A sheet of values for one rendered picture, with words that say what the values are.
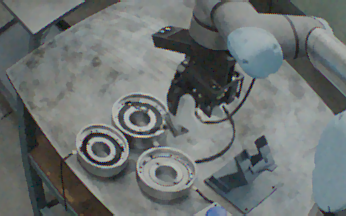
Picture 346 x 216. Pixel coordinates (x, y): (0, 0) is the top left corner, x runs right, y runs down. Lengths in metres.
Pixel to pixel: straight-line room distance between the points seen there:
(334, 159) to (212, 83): 0.53
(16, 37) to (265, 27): 1.66
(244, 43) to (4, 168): 1.52
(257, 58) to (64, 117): 0.57
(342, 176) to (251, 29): 0.39
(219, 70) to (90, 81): 0.43
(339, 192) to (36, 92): 0.97
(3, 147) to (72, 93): 0.98
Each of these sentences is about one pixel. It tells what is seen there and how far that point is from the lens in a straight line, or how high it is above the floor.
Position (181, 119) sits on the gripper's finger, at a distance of 1.23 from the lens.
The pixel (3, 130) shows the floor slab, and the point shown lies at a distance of 2.45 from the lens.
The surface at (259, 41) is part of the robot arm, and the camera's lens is 0.94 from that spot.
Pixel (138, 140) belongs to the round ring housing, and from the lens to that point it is 1.36.
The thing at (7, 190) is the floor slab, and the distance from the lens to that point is 2.26.
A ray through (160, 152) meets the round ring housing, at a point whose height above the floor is 0.83.
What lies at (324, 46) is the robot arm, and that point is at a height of 1.29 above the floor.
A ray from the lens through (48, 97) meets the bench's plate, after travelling 1.46.
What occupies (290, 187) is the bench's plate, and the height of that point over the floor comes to 0.80.
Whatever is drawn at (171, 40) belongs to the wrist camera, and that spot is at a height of 1.08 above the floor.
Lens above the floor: 1.87
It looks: 47 degrees down
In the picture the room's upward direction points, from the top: 12 degrees clockwise
